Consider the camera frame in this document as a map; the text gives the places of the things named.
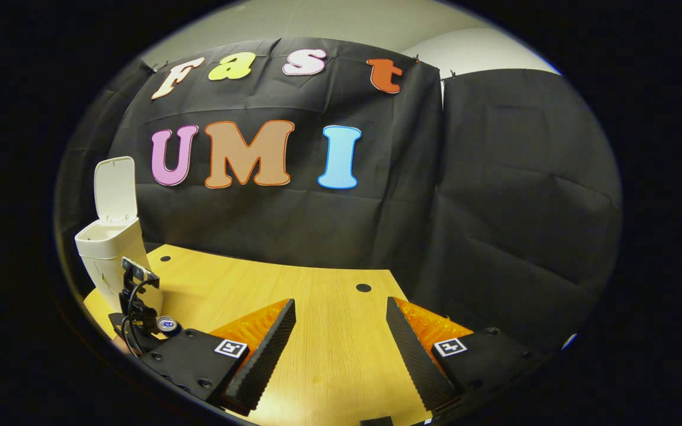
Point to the black backdrop cloth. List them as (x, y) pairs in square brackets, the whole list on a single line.
[(495, 207)]

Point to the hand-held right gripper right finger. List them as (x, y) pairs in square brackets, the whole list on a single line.
[(415, 361)]

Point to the silver pop can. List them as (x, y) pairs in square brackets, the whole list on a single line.
[(166, 325)]

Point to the wooden desktop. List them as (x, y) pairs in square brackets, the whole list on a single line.
[(329, 307)]

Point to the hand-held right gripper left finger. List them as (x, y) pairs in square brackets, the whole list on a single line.
[(267, 358)]

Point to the white desktop garbage bin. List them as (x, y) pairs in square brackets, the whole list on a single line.
[(113, 254)]

